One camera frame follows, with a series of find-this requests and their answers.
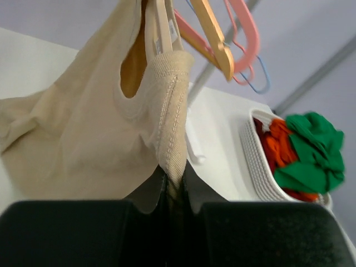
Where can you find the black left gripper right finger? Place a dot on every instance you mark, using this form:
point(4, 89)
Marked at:
point(253, 233)

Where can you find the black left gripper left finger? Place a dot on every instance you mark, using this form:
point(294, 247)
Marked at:
point(127, 232)

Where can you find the beige t shirt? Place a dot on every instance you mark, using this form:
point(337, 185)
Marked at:
point(104, 126)

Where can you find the beige wooden hanger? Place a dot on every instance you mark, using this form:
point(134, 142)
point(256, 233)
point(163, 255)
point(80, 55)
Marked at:
point(161, 32)

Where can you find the orange wooden hanger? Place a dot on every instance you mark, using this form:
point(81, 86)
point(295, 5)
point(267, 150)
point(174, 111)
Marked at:
point(212, 46)

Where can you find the thick pink plastic hanger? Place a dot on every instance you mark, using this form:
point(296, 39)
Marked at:
point(241, 39)

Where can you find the white laundry basket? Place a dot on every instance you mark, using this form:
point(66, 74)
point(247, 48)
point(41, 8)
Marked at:
point(262, 178)

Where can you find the dark red cloth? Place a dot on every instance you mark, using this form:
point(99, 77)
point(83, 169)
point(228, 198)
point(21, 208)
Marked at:
point(261, 131)

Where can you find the orange cloth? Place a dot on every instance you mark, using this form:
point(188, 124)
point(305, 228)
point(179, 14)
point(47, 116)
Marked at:
point(277, 146)

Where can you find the green cloth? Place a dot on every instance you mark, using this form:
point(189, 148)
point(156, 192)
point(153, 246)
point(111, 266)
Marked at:
point(319, 167)

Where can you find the silver clothes rack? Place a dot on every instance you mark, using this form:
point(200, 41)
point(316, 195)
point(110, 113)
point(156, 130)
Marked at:
point(209, 68)

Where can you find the aluminium frame post right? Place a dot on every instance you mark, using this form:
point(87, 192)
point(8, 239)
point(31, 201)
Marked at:
point(332, 63)

